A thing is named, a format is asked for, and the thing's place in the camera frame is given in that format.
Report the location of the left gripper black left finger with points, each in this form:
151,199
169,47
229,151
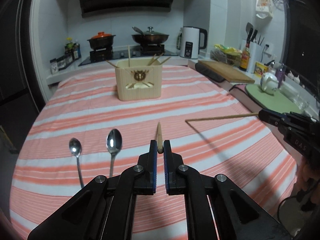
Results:
147,178

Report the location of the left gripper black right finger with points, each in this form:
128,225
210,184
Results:
174,183

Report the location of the person's right hand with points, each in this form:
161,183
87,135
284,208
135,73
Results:
305,172

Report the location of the green mat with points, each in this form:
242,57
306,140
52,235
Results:
277,102

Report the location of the large steel spoon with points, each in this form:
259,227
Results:
114,144

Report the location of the white teapot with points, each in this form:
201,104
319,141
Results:
269,83

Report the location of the purple bottle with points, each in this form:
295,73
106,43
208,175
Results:
280,74

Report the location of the small steel spoon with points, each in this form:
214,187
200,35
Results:
76,149

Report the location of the yellow instant noodle cup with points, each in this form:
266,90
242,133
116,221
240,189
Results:
260,69

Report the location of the pink white striped cloth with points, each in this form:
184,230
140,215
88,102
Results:
86,107

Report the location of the brown sauce bottle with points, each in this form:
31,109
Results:
245,56

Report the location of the white knife block holder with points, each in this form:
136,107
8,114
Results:
255,54

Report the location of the cream utensil holder box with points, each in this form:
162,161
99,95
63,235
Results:
138,80

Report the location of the wooden cutting board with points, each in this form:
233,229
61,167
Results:
229,73

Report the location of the yellow snack bag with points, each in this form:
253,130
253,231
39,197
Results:
228,50

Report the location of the black gas stove top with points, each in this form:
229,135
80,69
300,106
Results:
96,56

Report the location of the hanging paper bag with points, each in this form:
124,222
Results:
263,9

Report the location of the white electric kettle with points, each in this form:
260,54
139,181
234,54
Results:
192,41

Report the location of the oil bottle behind kettle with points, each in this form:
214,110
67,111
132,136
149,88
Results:
179,39

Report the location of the black wok with glass lid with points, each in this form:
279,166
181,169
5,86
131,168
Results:
149,37

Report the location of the black pot with orange lid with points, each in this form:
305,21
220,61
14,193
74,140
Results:
101,41

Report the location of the black refrigerator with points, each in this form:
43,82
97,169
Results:
21,97

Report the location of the condiment bottles group corner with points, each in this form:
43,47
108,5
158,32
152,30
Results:
73,48

